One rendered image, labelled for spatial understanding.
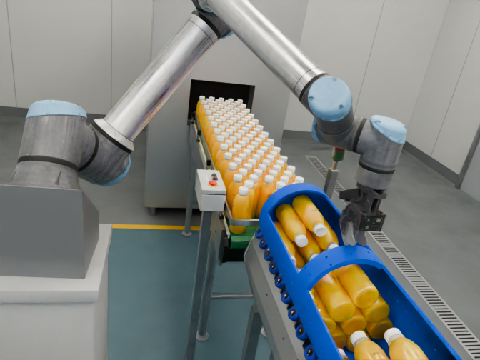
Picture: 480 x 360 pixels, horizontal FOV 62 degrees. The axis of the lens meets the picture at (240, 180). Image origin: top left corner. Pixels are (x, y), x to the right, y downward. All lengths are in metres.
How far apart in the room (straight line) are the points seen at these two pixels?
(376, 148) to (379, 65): 5.24
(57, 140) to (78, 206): 0.20
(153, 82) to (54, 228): 0.52
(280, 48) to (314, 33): 4.77
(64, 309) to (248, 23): 0.87
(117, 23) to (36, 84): 1.29
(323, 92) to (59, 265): 0.77
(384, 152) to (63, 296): 0.86
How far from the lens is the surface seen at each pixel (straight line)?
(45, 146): 1.14
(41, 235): 1.10
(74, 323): 1.21
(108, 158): 1.28
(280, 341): 1.36
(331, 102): 0.90
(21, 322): 1.23
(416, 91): 6.64
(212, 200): 1.65
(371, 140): 1.01
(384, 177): 1.04
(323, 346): 1.05
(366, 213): 1.07
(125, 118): 1.28
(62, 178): 1.12
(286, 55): 0.99
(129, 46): 5.47
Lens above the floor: 1.82
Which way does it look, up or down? 24 degrees down
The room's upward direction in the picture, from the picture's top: 9 degrees clockwise
